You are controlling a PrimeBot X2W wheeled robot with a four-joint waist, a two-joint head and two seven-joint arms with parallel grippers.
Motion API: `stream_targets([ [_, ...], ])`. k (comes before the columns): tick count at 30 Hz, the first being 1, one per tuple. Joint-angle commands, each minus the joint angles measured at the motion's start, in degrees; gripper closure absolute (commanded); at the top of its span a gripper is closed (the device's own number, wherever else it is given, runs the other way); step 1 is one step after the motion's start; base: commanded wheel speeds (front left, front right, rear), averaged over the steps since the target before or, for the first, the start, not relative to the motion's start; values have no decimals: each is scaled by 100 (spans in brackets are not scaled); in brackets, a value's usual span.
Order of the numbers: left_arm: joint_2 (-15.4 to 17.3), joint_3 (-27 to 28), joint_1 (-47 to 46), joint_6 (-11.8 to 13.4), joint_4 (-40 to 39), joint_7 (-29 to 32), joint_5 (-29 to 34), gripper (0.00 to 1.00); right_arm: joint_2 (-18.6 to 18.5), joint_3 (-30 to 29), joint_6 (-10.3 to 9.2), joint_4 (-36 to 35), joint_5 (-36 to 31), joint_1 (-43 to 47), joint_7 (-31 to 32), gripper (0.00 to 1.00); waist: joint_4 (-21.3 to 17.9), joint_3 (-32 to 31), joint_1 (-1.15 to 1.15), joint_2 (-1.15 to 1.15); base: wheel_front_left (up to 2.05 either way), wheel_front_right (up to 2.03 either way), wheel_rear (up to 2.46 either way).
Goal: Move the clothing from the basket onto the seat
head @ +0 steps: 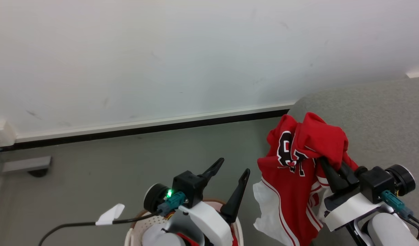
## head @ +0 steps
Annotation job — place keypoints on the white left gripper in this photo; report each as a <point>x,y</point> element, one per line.
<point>209,222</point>

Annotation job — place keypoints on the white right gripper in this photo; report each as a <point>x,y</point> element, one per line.
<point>353,210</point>

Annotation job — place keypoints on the red white sports jersey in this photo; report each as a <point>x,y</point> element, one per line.
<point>291,191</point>

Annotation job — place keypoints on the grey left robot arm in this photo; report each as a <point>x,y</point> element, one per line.
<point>161,237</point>

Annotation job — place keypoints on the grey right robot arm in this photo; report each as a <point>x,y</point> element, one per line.
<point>390,230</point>

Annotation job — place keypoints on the white laundry basket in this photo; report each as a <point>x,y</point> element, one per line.
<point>141,229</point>

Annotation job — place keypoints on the black round right wrist cylinder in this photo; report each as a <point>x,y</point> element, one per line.
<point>403,179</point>

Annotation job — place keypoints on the black round wrist cylinder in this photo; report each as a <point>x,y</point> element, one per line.
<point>403,179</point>
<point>155,198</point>

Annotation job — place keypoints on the black round left wrist cylinder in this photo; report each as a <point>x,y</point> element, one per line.
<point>155,198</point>

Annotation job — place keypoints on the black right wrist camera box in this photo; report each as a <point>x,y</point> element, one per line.
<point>375,182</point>

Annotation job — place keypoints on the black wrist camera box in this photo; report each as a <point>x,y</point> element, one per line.
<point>375,182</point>
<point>189,186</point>

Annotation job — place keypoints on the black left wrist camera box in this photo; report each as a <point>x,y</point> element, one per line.
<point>189,186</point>

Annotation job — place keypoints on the white black wall baseboard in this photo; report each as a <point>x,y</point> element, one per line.
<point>154,124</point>

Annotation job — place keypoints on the small white wall fixture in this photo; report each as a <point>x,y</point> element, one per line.
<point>417,73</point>

